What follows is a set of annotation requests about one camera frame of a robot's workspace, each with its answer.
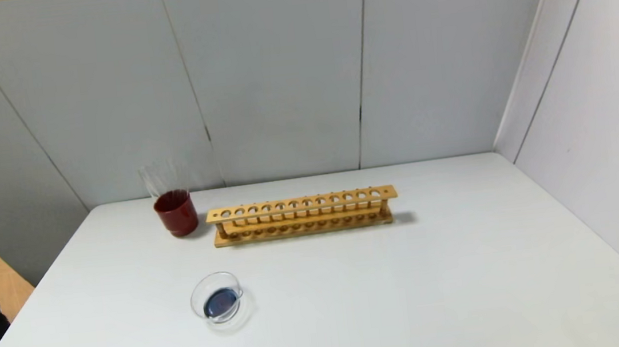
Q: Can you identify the empty glass test tube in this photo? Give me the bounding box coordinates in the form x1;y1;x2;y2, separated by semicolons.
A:
152;161;175;195
138;164;166;198

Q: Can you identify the clear glass beaker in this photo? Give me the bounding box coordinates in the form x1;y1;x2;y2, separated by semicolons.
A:
187;268;259;338

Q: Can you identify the wooden test tube rack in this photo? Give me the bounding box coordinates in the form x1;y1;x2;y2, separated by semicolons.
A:
205;184;402;249

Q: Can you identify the red plastic cup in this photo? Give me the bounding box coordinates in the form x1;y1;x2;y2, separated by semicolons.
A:
152;188;200;240

